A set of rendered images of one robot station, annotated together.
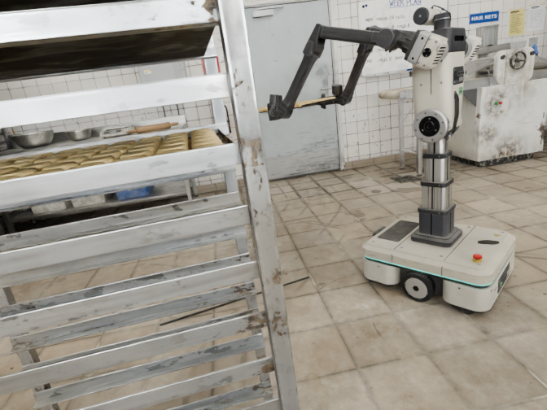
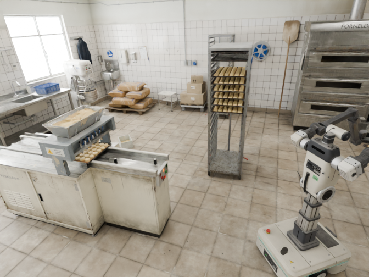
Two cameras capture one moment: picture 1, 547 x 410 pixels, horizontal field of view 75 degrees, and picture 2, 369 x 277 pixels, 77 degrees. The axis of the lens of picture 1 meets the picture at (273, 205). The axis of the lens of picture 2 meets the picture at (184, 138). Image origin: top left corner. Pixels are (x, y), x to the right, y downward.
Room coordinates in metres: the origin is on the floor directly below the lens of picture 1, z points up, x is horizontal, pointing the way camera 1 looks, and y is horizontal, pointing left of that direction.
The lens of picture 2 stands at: (1.49, -2.63, 2.10)
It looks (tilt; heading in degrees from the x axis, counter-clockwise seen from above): 27 degrees down; 118
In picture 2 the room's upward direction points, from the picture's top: 3 degrees counter-clockwise
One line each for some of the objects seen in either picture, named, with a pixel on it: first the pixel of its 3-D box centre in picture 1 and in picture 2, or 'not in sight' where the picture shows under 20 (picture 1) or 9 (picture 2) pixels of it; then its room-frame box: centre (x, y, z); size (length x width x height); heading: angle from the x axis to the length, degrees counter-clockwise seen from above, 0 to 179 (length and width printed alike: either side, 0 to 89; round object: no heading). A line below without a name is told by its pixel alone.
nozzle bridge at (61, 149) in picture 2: not in sight; (83, 142); (-0.45, -1.20, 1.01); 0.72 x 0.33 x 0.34; 99
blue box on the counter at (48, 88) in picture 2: not in sight; (47, 88); (-3.32, 0.40, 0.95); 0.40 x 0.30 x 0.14; 99
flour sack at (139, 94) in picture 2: not in sight; (138, 92); (-2.32, 2.17, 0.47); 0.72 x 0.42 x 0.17; 101
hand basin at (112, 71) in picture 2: not in sight; (111, 70); (-3.44, 2.49, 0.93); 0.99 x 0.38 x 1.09; 6
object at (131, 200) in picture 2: not in sight; (134, 192); (0.05, -1.13, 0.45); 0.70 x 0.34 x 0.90; 9
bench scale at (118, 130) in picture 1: (117, 131); not in sight; (3.85, 1.51, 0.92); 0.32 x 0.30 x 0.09; 13
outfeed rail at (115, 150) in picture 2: not in sight; (87, 145); (-0.59, -1.08, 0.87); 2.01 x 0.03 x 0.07; 9
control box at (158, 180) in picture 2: not in sight; (162, 173); (0.40, -1.07, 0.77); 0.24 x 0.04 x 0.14; 99
